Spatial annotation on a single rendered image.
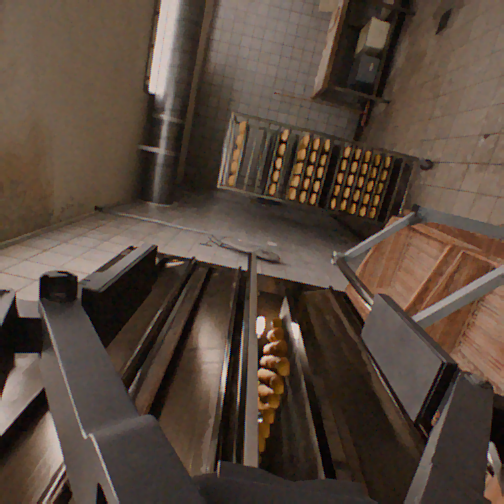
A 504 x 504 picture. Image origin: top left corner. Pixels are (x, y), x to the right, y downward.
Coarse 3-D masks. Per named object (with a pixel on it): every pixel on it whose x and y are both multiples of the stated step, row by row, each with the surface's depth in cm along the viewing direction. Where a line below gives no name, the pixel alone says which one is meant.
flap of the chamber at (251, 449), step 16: (256, 256) 164; (256, 272) 141; (256, 288) 124; (256, 304) 110; (256, 320) 99; (256, 336) 90; (256, 352) 83; (256, 368) 76; (256, 384) 71; (256, 400) 66; (256, 416) 62; (256, 432) 58; (256, 448) 54; (256, 464) 51
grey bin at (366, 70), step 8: (360, 56) 399; (368, 56) 392; (352, 64) 433; (360, 64) 394; (368, 64) 395; (376, 64) 395; (352, 72) 424; (360, 72) 397; (368, 72) 398; (352, 80) 415; (360, 80) 401; (368, 80) 400; (352, 88) 441; (360, 88) 433
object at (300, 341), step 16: (288, 288) 174; (288, 304) 164; (304, 320) 140; (304, 336) 126; (304, 352) 116; (304, 368) 111; (320, 384) 99; (320, 400) 92; (320, 416) 86; (320, 432) 84; (336, 432) 81; (320, 448) 81; (336, 448) 76; (336, 464) 72; (352, 480) 69
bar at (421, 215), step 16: (416, 208) 103; (400, 224) 105; (416, 224) 106; (448, 224) 104; (464, 224) 104; (480, 224) 104; (368, 240) 107; (336, 256) 107; (352, 256) 108; (352, 272) 92; (496, 272) 60; (464, 288) 61; (480, 288) 60; (368, 304) 74; (448, 304) 61; (464, 304) 61; (416, 320) 62; (432, 320) 62
